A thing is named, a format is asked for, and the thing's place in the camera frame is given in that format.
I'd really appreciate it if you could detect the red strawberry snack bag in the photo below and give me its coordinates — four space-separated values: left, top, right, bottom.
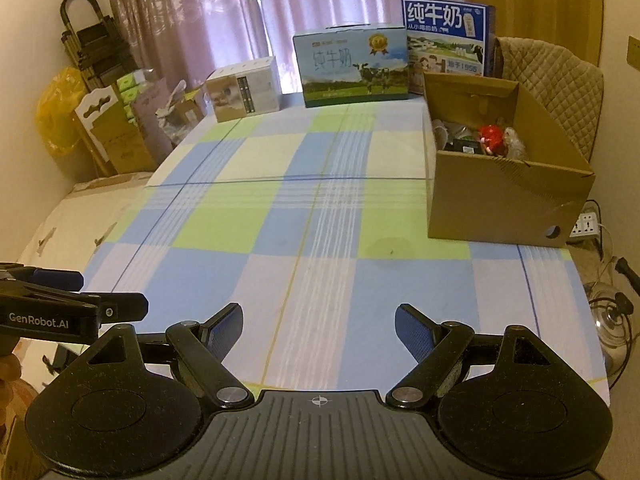
478 124 508 156

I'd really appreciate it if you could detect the black rectangular product box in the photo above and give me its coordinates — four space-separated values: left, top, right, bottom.
445 139 485 155

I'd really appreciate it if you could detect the cotton swab bag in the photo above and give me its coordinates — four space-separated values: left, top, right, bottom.
503 127 527 160

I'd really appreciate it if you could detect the person's left hand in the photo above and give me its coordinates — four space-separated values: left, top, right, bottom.
0 353 22 410

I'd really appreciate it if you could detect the open brown cardboard box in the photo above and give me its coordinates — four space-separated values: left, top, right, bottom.
423 73 596 247

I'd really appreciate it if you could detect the yellow plastic bag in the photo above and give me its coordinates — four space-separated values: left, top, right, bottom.
35 67 87 157

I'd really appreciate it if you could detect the checked blue green bedsheet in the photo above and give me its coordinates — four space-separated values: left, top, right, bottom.
85 99 608 396

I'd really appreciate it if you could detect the floor fan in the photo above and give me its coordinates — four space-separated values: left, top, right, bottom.
584 256 639 389

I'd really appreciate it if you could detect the purple grey cardboard box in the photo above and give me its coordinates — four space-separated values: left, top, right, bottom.
131 78 174 165

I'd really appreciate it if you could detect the white power strip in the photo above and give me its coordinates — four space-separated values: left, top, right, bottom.
570 210 600 240

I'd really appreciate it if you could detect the black folding hand cart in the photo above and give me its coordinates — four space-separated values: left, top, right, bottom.
60 0 138 91

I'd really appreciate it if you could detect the small white printed box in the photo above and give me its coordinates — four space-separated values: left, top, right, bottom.
204 56 281 122

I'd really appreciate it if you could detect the pink window curtain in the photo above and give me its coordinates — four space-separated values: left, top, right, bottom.
110 0 402 92

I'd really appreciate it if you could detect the beige quilted chair cover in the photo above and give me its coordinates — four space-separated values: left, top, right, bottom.
496 37 604 160

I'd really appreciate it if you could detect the light blue milk carton box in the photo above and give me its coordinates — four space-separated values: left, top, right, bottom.
293 24 409 107

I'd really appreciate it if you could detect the dark blue milk carton box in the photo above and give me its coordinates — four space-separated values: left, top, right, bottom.
401 0 496 94

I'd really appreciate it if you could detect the brown carton with handle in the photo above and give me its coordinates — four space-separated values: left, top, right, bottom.
75 87 157 174

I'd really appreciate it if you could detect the black cable bundle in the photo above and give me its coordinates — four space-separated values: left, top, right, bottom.
581 198 626 281

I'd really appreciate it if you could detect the beige wall socket pair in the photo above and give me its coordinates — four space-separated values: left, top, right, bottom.
626 36 640 70

